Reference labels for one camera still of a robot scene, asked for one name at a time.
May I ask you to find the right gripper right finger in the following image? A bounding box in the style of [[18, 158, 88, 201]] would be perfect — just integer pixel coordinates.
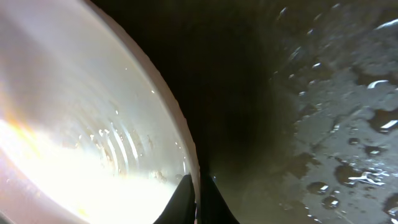
[[200, 175, 239, 224]]

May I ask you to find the brown plastic serving tray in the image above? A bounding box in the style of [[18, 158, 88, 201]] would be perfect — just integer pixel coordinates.
[[96, 0, 397, 223]]

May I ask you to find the white plate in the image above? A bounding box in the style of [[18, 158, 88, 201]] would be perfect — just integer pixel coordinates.
[[1, 0, 200, 223]]

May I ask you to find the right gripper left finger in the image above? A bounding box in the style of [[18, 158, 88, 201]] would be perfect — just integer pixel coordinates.
[[154, 174, 196, 224]]

